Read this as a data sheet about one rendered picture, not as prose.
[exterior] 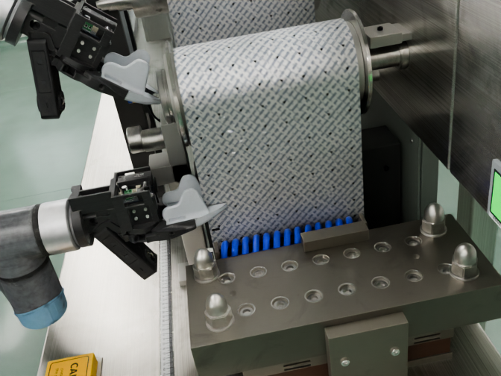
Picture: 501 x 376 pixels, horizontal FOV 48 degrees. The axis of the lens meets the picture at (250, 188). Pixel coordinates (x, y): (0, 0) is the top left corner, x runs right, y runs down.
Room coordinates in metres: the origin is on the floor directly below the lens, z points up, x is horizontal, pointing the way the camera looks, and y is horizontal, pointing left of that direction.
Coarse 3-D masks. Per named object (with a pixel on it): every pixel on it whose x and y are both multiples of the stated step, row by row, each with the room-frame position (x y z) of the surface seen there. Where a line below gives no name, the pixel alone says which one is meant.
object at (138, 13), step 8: (136, 0) 0.96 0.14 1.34; (144, 0) 0.96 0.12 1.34; (152, 0) 0.96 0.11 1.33; (160, 0) 0.96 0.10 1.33; (136, 8) 0.96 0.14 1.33; (144, 8) 0.96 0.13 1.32; (152, 8) 0.97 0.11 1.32; (160, 8) 0.97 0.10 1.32; (136, 16) 0.97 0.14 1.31; (144, 16) 0.98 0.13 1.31
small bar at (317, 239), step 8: (352, 224) 0.65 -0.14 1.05; (360, 224) 0.65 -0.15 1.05; (304, 232) 0.65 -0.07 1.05; (312, 232) 0.65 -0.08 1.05; (320, 232) 0.65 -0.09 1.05; (328, 232) 0.64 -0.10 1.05; (336, 232) 0.64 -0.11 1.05; (344, 232) 0.64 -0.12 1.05; (352, 232) 0.64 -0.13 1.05; (360, 232) 0.63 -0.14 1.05; (368, 232) 0.64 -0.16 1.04; (304, 240) 0.63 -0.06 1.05; (312, 240) 0.63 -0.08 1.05; (320, 240) 0.63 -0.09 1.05; (328, 240) 0.63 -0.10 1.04; (336, 240) 0.63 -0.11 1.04; (344, 240) 0.63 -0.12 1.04; (352, 240) 0.63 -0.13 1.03; (360, 240) 0.63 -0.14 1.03; (304, 248) 0.63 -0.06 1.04; (312, 248) 0.63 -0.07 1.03; (320, 248) 0.63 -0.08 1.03
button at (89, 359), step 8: (56, 360) 0.60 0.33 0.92; (64, 360) 0.60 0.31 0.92; (72, 360) 0.60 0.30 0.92; (80, 360) 0.60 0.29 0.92; (88, 360) 0.59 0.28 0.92; (96, 360) 0.61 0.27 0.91; (48, 368) 0.59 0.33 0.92; (56, 368) 0.59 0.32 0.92; (64, 368) 0.59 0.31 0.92; (72, 368) 0.58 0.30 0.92; (80, 368) 0.58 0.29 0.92; (88, 368) 0.58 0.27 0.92; (96, 368) 0.59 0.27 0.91
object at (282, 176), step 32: (256, 128) 0.69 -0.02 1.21; (288, 128) 0.69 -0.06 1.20; (320, 128) 0.69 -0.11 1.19; (352, 128) 0.70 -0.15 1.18; (224, 160) 0.69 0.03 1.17; (256, 160) 0.69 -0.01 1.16; (288, 160) 0.69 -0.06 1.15; (320, 160) 0.69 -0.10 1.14; (352, 160) 0.70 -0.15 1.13; (224, 192) 0.69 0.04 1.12; (256, 192) 0.69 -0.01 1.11; (288, 192) 0.69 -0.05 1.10; (320, 192) 0.69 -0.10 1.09; (352, 192) 0.70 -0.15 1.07; (224, 224) 0.68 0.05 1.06; (256, 224) 0.69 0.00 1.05; (288, 224) 0.69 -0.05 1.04
